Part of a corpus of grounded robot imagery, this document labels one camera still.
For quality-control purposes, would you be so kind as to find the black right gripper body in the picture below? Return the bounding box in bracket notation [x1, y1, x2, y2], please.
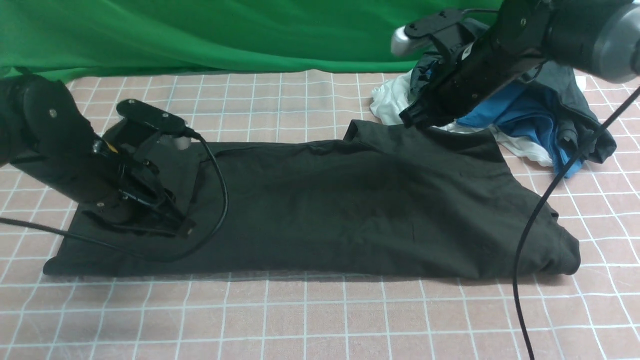
[399, 22, 546, 127]

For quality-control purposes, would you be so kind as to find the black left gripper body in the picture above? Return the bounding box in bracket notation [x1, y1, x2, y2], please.
[82, 120, 195, 237]

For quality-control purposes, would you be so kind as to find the dark gray long-sleeved shirt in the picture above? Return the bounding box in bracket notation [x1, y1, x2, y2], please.
[42, 120, 582, 279]

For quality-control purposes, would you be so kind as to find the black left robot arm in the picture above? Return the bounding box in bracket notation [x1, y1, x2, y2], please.
[1, 74, 195, 237]

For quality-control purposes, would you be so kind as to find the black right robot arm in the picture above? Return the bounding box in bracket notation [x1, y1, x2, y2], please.
[391, 0, 640, 127]

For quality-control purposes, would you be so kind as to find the blue crumpled shirt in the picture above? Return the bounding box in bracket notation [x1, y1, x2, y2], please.
[427, 65, 586, 179]

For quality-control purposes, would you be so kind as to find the white crumpled shirt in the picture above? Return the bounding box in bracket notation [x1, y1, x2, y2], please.
[370, 71, 553, 167]

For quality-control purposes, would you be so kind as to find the dark gray crumpled shirt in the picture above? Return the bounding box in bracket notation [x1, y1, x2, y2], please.
[410, 18, 618, 165]

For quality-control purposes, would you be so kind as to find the green backdrop cloth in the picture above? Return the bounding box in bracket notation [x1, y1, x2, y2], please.
[0, 0, 501, 82]

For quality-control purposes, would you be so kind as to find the pink checkered tablecloth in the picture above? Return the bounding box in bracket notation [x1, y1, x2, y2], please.
[0, 70, 640, 360]

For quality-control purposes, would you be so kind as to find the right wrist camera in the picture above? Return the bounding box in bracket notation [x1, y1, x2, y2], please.
[390, 7, 478, 57]

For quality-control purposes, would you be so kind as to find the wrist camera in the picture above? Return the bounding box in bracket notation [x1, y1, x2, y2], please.
[116, 98, 201, 150]
[390, 7, 478, 57]

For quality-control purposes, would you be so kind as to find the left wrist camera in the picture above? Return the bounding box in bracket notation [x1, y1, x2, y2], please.
[116, 98, 201, 150]

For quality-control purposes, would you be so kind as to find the black left camera cable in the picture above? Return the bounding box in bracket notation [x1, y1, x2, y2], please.
[0, 130, 230, 264]

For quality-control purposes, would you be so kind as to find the black camera cable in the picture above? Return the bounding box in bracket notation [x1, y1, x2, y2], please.
[0, 130, 230, 264]
[513, 85, 640, 360]

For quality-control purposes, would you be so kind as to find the black right camera cable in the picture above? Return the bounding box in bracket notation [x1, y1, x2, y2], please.
[513, 85, 640, 360]

